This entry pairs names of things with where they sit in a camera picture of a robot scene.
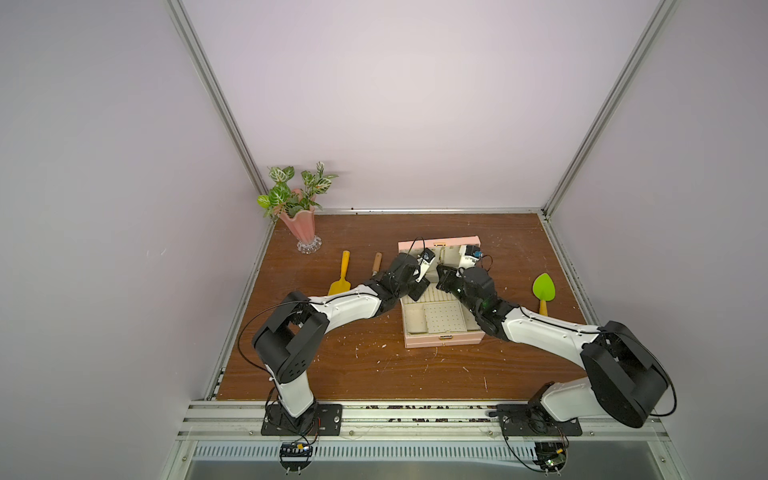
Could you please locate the pink jewelry box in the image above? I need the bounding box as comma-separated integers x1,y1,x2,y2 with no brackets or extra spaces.
398,236,485,348

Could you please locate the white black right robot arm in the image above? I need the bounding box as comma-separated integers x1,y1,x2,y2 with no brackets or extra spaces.
437,266,676,428

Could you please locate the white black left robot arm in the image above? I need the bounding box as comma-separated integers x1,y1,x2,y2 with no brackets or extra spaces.
251,248,436,423

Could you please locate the yellow plastic garden shovel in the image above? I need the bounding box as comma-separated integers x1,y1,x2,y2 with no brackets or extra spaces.
328,250,351,296

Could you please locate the plant in pink vase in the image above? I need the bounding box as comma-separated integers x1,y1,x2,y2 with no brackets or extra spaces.
257,161,337,255

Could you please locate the green rake wooden handle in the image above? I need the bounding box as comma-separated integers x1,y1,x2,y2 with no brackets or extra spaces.
372,252,383,276

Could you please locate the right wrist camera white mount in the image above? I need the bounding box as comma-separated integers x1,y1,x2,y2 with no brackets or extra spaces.
457,244,484,269

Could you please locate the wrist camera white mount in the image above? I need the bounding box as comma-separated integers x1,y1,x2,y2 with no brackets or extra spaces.
416,248,436,283
457,244,484,269

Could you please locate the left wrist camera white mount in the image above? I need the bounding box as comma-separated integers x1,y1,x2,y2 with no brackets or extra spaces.
416,248,436,283

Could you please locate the green trowel yellow handle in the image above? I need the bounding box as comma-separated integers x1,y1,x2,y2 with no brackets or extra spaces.
532,273,556,316

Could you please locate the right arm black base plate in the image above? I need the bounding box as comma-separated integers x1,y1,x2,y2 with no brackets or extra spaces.
487,382,583,437

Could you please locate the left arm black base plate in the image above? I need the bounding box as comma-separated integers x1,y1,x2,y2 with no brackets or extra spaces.
260,401,343,437

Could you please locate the right circuit board with wires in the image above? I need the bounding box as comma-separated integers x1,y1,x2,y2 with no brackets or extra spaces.
503,436,569,475

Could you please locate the circuit board with wires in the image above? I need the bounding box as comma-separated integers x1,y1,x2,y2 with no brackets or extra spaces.
278,442,314,475
503,436,569,475

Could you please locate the left circuit board with wires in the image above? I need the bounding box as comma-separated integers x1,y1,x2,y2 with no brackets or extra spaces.
278,442,314,475

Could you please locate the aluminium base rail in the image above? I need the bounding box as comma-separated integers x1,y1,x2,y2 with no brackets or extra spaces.
160,400,689,479

